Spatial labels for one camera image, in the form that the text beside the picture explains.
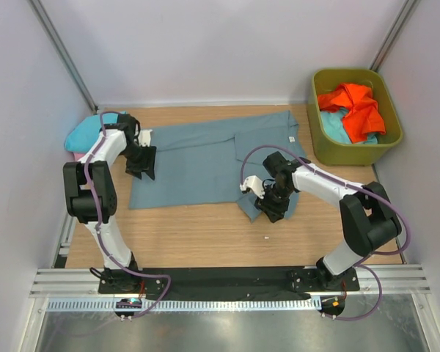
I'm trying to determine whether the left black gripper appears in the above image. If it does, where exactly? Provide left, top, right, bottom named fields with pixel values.
left=121, top=144, right=156, bottom=180

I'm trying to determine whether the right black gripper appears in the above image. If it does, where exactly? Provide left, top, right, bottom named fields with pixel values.
left=254, top=183, right=293, bottom=224

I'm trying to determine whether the grey blue t shirt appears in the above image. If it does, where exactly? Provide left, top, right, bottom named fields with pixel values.
left=129, top=111, right=306, bottom=221

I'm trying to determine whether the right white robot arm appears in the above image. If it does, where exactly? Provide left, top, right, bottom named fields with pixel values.
left=241, top=152, right=402, bottom=290

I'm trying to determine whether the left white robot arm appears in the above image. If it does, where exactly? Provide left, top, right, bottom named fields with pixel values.
left=63, top=112, right=157, bottom=293

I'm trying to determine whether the folded pink t shirt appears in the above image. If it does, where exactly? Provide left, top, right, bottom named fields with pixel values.
left=73, top=153, right=85, bottom=161

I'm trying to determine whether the folded turquoise t shirt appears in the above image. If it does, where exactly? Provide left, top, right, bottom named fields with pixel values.
left=64, top=111, right=128, bottom=153

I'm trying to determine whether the olive green plastic bin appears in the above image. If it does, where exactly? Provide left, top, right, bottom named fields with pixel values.
left=307, top=68, right=403, bottom=166

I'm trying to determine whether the light teal t shirt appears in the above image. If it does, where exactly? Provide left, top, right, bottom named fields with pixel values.
left=320, top=108, right=378, bottom=144

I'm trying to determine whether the orange t shirt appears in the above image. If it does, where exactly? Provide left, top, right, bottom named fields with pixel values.
left=318, top=83, right=386, bottom=138

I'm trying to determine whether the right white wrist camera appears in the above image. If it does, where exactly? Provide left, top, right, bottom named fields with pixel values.
left=240, top=175, right=265, bottom=199

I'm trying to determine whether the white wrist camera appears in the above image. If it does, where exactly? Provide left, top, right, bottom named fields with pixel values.
left=138, top=129, right=153, bottom=147
left=240, top=175, right=265, bottom=199

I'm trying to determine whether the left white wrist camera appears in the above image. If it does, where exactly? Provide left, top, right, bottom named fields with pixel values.
left=138, top=129, right=153, bottom=147

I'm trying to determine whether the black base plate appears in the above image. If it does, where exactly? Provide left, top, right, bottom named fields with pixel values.
left=97, top=265, right=361, bottom=294

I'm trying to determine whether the aluminium left frame rail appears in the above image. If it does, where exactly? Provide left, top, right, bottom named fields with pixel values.
left=51, top=214, right=76, bottom=268

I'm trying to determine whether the aluminium frame rail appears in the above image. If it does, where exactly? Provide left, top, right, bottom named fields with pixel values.
left=30, top=264, right=431, bottom=297
left=51, top=214, right=76, bottom=268

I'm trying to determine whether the slotted cable duct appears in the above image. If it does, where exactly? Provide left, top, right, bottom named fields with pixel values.
left=46, top=296, right=321, bottom=313

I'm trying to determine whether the aluminium front frame rail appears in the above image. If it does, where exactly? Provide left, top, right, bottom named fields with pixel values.
left=30, top=264, right=431, bottom=297

